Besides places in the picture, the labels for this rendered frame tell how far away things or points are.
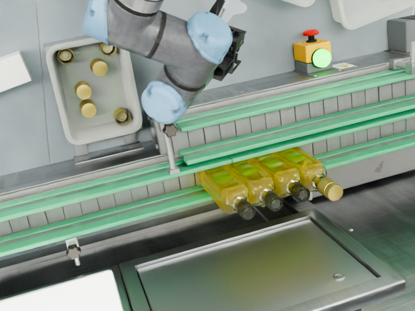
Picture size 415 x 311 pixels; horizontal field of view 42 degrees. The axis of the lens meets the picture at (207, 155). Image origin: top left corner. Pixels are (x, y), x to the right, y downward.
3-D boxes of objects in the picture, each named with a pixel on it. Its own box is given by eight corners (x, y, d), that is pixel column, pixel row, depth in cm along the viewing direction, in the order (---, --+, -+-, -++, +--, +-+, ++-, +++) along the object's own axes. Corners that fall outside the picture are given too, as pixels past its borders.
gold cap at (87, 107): (78, 100, 124) (79, 104, 120) (93, 97, 125) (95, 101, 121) (81, 115, 125) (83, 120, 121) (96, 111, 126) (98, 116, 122)
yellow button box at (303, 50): (294, 70, 140) (307, 74, 133) (291, 41, 137) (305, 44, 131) (318, 64, 142) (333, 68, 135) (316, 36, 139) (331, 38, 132)
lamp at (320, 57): (312, 68, 133) (317, 70, 130) (310, 50, 132) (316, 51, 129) (328, 65, 134) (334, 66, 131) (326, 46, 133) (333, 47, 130)
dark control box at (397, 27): (386, 49, 146) (406, 53, 139) (386, 20, 144) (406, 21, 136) (413, 44, 148) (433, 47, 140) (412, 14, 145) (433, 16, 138)
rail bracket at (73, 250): (66, 250, 123) (70, 279, 110) (59, 223, 120) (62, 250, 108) (84, 245, 124) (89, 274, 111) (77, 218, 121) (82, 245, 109)
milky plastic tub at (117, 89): (66, 137, 127) (68, 148, 119) (42, 42, 120) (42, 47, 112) (138, 121, 131) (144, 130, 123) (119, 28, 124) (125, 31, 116)
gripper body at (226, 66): (242, 62, 110) (219, 91, 102) (203, 49, 112) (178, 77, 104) (247, 28, 105) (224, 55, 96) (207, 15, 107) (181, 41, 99)
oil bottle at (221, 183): (198, 183, 127) (228, 219, 108) (194, 161, 125) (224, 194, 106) (220, 178, 128) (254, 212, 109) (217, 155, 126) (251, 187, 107)
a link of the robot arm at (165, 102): (189, 105, 86) (167, 136, 92) (216, 73, 94) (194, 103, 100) (149, 75, 86) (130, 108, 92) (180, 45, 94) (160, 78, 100)
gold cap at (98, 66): (88, 60, 122) (90, 62, 118) (104, 57, 123) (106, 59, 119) (92, 75, 123) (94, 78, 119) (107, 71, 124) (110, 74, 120)
